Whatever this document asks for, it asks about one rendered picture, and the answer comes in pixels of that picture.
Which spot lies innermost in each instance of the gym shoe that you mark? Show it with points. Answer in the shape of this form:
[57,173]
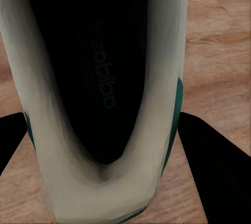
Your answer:
[100,82]

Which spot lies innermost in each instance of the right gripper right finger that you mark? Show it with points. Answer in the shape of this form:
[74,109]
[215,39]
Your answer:
[222,171]

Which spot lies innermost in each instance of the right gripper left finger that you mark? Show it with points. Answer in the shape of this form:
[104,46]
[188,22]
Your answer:
[12,130]

